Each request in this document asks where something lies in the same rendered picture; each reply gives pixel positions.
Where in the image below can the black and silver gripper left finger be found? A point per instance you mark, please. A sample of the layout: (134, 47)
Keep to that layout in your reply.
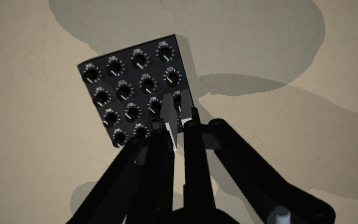
(108, 201)

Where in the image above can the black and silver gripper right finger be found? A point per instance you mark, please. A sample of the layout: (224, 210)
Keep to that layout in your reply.
(274, 199)

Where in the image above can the black knob box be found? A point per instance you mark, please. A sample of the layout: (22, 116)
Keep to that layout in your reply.
(156, 66)

